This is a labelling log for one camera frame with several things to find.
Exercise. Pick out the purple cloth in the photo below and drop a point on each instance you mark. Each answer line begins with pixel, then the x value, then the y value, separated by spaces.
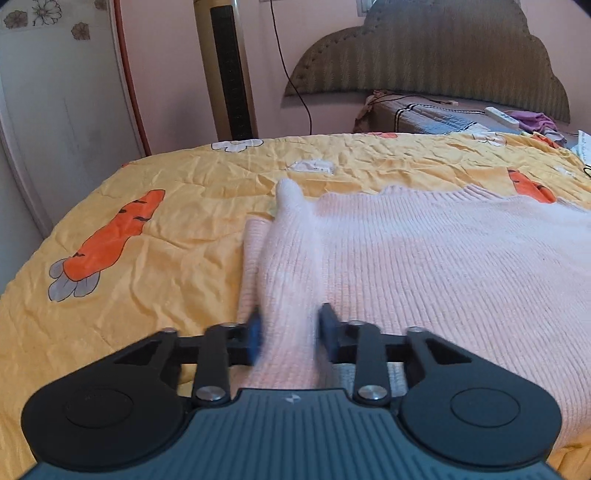
pixel 531 121

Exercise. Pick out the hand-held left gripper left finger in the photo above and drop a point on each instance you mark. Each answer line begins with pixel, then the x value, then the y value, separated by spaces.
pixel 254 334

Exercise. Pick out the white floral wardrobe door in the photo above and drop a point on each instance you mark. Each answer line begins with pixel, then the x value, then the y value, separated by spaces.
pixel 64 115

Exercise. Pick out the yellow carrot print blanket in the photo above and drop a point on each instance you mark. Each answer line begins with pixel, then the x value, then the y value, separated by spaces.
pixel 161 184

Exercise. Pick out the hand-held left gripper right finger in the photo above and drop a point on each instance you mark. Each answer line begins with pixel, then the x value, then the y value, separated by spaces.
pixel 328 334

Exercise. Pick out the grey-green padded headboard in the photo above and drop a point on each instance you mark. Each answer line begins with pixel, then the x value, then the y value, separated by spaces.
pixel 438 50

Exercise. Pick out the cream knitted sweater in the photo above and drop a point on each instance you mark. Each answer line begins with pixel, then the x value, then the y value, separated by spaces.
pixel 438 258

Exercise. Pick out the white remote control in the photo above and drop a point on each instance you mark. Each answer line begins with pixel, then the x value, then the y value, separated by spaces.
pixel 502 117

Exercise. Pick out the gold tower fan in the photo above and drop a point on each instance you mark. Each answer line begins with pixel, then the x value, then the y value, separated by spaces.
pixel 226 69

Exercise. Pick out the patterned grey pillow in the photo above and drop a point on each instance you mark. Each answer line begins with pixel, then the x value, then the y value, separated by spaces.
pixel 425 115

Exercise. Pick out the white framed window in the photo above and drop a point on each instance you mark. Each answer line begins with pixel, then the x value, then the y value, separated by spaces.
pixel 362 7

